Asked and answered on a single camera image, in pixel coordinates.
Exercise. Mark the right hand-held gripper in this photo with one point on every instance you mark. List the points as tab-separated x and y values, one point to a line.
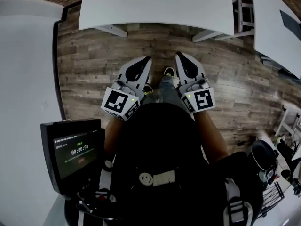
203	100

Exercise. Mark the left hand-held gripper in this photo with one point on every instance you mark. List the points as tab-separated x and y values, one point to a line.
115	101

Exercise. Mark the person's right forearm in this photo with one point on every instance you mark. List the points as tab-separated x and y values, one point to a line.
210	135

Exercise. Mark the person's left forearm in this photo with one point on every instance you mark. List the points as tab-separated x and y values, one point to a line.
114	133

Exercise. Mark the person's right shoe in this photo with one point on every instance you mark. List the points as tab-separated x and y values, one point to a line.
168	71

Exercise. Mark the person's shoe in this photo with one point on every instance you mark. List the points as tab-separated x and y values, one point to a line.
148	89
168	71

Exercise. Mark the person's left shoe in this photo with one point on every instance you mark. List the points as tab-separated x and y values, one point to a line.
148	89

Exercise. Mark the person's grey jeans legs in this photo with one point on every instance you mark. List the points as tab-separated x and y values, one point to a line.
168	91

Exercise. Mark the large white table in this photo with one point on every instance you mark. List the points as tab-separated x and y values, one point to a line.
155	6

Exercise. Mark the white metal chair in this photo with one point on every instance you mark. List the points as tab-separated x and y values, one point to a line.
244	10

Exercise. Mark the person's black shirt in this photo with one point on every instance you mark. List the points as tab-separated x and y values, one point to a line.
164	149

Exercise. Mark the white table with dark mat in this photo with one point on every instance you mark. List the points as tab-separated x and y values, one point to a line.
268	27

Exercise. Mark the black monitor screen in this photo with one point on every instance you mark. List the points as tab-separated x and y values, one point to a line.
73	152

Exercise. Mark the dark grey mat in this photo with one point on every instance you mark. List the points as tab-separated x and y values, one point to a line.
290	20

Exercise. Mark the white metal rack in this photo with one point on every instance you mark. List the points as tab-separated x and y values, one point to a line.
290	121

